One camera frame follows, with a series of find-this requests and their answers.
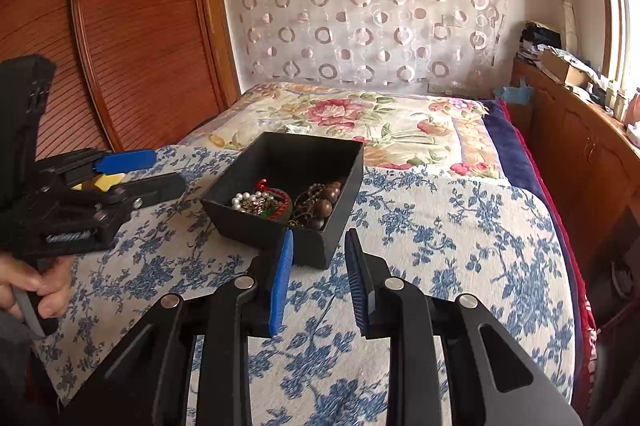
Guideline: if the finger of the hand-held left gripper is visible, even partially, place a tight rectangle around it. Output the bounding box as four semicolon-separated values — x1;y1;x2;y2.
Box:
95;149;156;174
117;172;187;209

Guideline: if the wooden headboard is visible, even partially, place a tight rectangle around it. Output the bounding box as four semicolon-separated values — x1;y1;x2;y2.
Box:
0;0;241;157

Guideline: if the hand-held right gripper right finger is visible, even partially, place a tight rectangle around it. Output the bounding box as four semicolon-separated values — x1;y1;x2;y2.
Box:
344;228;583;426

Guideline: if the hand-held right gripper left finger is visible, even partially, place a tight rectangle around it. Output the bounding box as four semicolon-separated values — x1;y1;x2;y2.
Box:
57;228;296;426

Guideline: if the wooden cabinet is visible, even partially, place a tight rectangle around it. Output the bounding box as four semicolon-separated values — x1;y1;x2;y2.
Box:
510;58;640;307

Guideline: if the cardboard box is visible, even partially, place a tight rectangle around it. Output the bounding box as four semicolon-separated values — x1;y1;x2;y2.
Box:
540;48;591;86

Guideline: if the red knot green bead ornament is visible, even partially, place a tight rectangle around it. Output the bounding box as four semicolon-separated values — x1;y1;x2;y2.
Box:
255;178;293;221

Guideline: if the blue floral blanket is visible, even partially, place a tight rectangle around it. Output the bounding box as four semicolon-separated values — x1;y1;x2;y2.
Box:
30;146;576;426

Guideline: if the black box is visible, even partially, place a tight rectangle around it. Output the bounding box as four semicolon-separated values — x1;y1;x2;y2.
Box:
200;132;365;270

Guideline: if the circle patterned sheer curtain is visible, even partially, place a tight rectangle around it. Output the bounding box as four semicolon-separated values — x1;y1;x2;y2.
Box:
217;0;511;96

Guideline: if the person's left hand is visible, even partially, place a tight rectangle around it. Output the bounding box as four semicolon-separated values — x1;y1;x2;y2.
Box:
0;251;73;322

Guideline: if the wooden window frame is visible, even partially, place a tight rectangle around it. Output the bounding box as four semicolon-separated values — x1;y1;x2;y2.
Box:
590;0;640;107

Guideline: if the white pearl necklace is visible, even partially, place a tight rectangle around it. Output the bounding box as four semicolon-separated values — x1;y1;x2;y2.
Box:
231;191;271;211

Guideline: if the person's dark clothing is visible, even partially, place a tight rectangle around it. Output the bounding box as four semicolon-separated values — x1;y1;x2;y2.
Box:
0;311;36;426

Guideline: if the yellow foam block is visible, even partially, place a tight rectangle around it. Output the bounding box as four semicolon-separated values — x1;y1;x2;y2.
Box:
72;173;126;194

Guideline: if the brown wooden bead bracelet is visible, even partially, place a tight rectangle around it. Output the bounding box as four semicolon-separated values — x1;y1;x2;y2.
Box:
292;180;346;231

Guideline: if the pile of dark clothes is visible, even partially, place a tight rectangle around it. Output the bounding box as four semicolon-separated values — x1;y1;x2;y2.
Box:
520;20;563;56

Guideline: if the dark blue red blanket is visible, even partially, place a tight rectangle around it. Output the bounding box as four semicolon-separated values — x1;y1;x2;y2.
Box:
482;98;598;407

